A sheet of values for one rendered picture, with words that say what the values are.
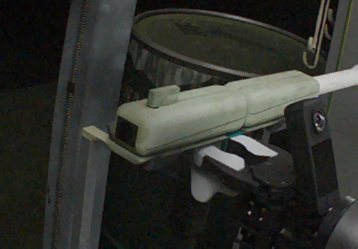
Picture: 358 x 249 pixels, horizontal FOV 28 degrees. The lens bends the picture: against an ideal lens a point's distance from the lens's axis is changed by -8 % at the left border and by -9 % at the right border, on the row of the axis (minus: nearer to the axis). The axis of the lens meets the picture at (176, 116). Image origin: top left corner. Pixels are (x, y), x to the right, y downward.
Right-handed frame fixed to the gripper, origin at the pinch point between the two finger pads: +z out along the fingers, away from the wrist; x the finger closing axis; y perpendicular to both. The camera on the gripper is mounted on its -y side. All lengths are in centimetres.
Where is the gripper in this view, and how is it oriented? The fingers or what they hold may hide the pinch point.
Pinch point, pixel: (200, 135)
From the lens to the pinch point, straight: 81.5
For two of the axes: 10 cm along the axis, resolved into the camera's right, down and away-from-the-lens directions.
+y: -1.8, 9.0, 4.0
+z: -7.2, -3.9, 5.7
